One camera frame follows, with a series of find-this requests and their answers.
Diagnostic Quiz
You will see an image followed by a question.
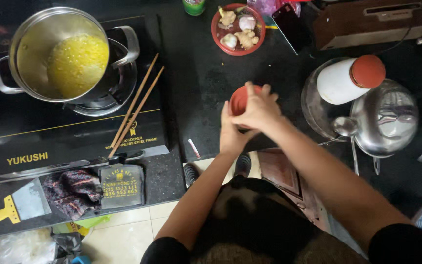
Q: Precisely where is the glass pot lid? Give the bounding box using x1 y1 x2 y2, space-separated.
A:
300 57 359 142

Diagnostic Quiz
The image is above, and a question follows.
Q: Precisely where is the red plastic basket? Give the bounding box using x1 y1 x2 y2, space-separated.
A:
211 3 266 57

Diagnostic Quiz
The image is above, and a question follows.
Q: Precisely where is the white bottle with red cap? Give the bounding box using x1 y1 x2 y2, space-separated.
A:
316 55 387 106

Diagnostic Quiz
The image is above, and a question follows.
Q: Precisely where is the small red white wrapper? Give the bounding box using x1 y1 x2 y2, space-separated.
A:
187 138 201 160

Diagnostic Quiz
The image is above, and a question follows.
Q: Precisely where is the person's left hand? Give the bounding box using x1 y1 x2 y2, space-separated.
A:
219 101 260 156

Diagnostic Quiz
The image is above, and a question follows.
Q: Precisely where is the green and yellow bag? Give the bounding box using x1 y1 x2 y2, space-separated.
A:
52 214 113 237

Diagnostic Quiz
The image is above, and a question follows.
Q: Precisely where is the black plastic bag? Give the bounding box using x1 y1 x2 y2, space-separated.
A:
51 232 84 264

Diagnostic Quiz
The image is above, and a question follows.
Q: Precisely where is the large ginger piece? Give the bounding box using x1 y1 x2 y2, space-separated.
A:
234 29 260 50

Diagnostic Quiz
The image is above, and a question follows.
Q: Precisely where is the red plastic cup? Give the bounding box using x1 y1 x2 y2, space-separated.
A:
229 85 263 130

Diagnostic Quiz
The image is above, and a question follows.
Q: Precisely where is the person's left shoe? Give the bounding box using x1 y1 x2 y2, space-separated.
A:
183 162 200 188

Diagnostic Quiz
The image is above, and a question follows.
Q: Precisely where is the black-handled kitchen knife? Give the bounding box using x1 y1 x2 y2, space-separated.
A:
0 150 146 180

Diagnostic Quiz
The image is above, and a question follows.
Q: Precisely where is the person's dark clothing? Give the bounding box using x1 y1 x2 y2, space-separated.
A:
140 175 422 264

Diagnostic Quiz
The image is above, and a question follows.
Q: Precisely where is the yellow-handled metal scraper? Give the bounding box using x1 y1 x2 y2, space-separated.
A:
0 178 53 232

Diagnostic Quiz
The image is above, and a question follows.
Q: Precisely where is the steel kettle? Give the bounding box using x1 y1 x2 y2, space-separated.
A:
350 78 420 158

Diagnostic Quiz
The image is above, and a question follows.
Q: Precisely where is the black phone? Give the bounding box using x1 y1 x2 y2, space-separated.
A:
271 3 313 56

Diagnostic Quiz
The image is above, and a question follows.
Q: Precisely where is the black gas stove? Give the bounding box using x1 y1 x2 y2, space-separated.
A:
0 15 170 186

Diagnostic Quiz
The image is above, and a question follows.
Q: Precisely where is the brown box appliance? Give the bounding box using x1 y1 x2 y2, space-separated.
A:
312 0 422 51

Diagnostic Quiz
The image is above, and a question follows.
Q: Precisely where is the person's right shoe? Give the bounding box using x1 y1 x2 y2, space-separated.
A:
234 153 252 179

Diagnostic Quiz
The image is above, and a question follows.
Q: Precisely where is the small ginger piece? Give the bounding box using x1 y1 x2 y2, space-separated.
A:
218 6 237 27

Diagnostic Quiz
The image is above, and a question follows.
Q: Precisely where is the person's right hand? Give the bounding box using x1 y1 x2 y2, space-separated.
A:
231 81 287 133

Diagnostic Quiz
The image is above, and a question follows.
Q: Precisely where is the steel ladle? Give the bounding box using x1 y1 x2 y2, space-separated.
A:
318 116 360 176

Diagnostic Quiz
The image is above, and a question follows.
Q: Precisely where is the white garlic bulb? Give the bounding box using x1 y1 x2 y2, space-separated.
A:
220 33 238 50
238 15 257 31

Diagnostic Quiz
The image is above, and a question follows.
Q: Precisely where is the brown cabinet door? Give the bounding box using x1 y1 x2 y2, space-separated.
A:
256 148 303 201

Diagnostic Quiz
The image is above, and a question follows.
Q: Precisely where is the dark patterned cloth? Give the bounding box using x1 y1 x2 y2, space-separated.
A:
42 169 104 221

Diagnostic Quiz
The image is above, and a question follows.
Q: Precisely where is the pink plastic bag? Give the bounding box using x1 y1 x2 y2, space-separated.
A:
247 0 302 17

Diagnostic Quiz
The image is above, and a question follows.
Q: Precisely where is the white plastic bag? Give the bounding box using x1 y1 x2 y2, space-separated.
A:
0 228 58 264

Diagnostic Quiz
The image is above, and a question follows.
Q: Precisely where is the steel pot with yellow soup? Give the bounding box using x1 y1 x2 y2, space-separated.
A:
0 7 140 103

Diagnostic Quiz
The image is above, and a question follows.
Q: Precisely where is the steel burner ring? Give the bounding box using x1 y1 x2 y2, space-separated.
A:
63 38 138 117

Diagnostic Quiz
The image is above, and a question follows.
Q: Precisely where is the grey pot holder yellow print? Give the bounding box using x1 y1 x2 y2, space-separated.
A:
98 164 146 210

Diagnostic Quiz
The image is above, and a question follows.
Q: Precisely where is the brown wooden chopstick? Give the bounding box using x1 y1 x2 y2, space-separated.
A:
108 66 165 159
111 53 159 148

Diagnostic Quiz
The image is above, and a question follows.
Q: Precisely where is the person's shoe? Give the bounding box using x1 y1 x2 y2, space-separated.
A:
234 153 252 179
183 162 200 188

